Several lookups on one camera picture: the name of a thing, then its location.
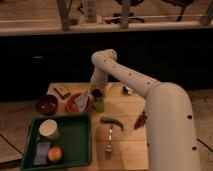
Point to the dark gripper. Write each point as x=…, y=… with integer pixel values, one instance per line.
x=96, y=93

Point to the green cup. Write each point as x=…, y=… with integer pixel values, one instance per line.
x=98, y=104

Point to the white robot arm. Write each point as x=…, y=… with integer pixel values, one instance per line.
x=170, y=127

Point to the silver spatula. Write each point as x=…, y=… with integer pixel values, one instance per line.
x=82, y=101

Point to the orange bowl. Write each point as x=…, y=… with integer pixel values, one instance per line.
x=71, y=106

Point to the small black white object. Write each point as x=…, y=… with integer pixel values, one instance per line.
x=127, y=91

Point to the dark red bowl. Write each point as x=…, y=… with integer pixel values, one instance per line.
x=47, y=105

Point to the green plastic tray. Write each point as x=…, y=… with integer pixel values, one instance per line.
x=75, y=140

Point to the brown grape bunch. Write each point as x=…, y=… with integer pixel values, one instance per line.
x=140, y=121

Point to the silver fork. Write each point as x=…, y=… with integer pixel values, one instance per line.
x=108, y=150

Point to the white round container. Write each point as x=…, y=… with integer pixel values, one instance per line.
x=49, y=129

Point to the peach fruit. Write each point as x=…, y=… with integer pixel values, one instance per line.
x=55, y=154

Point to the grey sponge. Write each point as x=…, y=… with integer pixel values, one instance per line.
x=42, y=149

